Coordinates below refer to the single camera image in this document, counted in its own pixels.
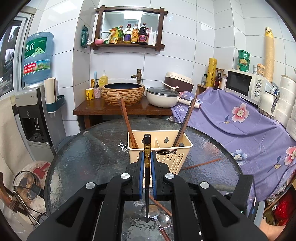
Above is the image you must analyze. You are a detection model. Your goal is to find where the yellow soap dispenser bottle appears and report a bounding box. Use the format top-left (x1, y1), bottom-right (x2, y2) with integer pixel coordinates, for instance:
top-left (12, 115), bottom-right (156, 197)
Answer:
top-left (99, 70), bottom-right (109, 87)

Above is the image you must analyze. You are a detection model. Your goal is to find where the brass faucet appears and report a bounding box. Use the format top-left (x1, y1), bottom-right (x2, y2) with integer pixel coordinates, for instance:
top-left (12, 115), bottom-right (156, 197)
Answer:
top-left (131, 69), bottom-right (143, 84)

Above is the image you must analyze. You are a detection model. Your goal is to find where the beige perforated utensil holder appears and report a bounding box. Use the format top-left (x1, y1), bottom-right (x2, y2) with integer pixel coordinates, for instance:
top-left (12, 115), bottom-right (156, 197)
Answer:
top-left (128, 130), bottom-right (193, 188)

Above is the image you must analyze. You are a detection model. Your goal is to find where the beige cloth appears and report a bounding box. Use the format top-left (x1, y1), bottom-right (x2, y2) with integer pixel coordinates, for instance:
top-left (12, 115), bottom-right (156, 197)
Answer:
top-left (0, 96), bottom-right (35, 176)

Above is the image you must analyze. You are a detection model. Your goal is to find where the yellow wrap roll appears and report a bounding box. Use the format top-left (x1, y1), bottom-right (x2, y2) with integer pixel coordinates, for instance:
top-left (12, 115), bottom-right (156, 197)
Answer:
top-left (207, 58), bottom-right (218, 88)

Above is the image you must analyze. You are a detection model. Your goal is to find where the purple floral cloth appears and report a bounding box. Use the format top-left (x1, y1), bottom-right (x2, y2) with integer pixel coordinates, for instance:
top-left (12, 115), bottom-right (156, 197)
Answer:
top-left (171, 88), bottom-right (296, 202)

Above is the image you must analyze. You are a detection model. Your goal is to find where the brown glass bottle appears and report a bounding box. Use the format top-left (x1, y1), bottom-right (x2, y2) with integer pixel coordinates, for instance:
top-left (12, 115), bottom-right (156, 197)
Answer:
top-left (214, 70), bottom-right (222, 90)

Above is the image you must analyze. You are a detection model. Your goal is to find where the stack of white bowls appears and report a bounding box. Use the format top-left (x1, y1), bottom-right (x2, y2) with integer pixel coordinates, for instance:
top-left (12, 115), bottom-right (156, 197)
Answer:
top-left (277, 75), bottom-right (296, 137)

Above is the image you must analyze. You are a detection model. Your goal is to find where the white microwave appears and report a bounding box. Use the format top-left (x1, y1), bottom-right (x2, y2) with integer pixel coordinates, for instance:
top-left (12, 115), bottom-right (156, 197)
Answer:
top-left (224, 69), bottom-right (273, 106)

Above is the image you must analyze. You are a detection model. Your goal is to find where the stack of paper cups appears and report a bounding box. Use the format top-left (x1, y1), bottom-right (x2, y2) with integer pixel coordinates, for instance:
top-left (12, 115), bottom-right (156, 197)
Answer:
top-left (264, 27), bottom-right (275, 82)

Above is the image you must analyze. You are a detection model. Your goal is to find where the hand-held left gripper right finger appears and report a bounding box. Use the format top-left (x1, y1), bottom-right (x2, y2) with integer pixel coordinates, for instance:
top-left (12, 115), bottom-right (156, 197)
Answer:
top-left (150, 151), bottom-right (269, 241)

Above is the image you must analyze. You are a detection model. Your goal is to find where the metal spoon with brown handle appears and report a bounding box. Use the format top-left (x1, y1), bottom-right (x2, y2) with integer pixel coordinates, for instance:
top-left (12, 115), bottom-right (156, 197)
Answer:
top-left (141, 204), bottom-right (171, 241)

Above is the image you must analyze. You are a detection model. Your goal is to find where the black chopstick with gold band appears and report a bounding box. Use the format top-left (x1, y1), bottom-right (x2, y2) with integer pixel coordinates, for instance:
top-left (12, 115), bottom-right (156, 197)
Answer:
top-left (143, 134), bottom-right (152, 224)

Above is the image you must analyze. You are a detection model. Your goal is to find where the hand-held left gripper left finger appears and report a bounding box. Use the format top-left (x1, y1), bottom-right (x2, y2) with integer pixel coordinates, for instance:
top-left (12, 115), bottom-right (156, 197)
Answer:
top-left (26, 151), bottom-right (146, 241)

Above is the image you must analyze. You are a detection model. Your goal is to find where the woven basin sink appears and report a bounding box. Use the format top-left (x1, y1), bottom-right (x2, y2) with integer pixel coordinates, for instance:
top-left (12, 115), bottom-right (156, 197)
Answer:
top-left (100, 83), bottom-right (145, 106)

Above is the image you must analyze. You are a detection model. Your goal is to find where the purple-label bottle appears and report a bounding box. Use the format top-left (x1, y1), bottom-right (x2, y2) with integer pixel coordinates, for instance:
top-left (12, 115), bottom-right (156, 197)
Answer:
top-left (124, 23), bottom-right (132, 44)

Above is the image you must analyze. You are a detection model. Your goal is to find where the grey water dispenser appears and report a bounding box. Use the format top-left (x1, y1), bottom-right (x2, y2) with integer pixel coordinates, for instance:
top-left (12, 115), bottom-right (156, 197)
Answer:
top-left (15, 85), bottom-right (67, 156)

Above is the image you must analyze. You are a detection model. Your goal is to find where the round glass table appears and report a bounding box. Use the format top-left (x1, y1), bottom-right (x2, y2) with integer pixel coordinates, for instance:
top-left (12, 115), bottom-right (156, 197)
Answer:
top-left (44, 117), bottom-right (243, 241)

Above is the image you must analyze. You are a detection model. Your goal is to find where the black power adapter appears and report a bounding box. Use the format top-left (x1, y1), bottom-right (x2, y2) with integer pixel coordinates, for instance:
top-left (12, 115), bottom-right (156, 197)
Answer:
top-left (30, 183), bottom-right (44, 200)

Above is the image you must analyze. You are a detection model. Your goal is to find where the dark soy sauce bottle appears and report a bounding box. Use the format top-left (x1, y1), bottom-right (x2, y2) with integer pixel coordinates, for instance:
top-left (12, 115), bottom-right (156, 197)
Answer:
top-left (138, 22), bottom-right (149, 45)

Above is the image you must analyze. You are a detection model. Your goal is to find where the cream pan with lid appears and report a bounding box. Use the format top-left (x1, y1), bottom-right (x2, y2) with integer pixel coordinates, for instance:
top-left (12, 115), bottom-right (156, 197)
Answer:
top-left (146, 87), bottom-right (200, 109)

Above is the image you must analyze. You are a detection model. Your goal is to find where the brown and cream rice cooker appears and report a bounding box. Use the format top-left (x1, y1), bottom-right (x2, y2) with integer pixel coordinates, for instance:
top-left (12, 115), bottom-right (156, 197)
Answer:
top-left (161, 71), bottom-right (194, 93)

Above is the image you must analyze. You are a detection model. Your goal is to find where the black cable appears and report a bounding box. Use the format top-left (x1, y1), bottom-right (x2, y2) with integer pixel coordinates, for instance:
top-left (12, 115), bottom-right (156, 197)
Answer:
top-left (13, 170), bottom-right (48, 226)

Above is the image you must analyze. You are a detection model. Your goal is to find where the amber sauce bottle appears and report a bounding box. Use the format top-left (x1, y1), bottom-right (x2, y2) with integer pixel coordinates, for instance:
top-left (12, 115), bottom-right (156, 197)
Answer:
top-left (131, 24), bottom-right (139, 44)

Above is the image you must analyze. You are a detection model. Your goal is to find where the sliding window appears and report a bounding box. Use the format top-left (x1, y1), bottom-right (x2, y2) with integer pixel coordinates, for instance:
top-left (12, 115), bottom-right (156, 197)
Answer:
top-left (0, 11), bottom-right (35, 98)

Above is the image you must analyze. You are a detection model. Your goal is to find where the white thermos kettle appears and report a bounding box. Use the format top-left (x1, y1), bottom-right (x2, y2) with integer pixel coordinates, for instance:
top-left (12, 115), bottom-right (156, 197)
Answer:
top-left (259, 82), bottom-right (281, 117)

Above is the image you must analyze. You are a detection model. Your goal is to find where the green hanging packet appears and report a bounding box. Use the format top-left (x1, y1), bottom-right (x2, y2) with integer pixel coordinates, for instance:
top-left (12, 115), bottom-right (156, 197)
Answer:
top-left (81, 25), bottom-right (91, 48)

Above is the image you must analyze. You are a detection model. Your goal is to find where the yellow seasoning packet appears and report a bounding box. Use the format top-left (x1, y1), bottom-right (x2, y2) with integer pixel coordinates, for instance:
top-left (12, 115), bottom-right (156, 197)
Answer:
top-left (107, 29), bottom-right (119, 44)

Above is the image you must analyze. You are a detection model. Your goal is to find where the wooden washstand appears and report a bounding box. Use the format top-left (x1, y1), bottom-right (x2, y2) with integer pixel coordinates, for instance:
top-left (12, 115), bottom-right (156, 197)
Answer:
top-left (73, 96), bottom-right (173, 132)

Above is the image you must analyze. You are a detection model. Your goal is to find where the wood-framed wall mirror shelf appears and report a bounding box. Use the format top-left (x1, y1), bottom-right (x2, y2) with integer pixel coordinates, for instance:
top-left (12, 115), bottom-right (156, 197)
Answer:
top-left (90, 6), bottom-right (167, 52)

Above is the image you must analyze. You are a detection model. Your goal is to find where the wooden box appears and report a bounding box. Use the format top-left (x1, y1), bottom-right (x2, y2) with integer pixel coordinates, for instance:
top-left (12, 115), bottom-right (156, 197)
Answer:
top-left (196, 83), bottom-right (208, 96)

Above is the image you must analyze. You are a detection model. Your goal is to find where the red bag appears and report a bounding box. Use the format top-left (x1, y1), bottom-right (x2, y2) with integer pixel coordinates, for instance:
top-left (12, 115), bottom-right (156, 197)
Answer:
top-left (274, 195), bottom-right (295, 226)

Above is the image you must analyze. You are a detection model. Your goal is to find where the round patterned stool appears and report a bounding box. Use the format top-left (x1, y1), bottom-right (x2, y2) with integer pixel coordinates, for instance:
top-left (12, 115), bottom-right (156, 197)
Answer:
top-left (13, 161), bottom-right (52, 225)

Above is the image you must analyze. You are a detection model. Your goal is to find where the blue water jug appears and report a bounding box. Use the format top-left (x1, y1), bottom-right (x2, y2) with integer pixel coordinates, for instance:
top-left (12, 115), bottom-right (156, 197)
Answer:
top-left (21, 32), bottom-right (54, 85)

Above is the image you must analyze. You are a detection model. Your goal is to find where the person's right forearm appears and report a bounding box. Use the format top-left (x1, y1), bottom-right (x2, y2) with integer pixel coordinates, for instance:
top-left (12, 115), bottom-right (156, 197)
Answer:
top-left (260, 220), bottom-right (287, 241)

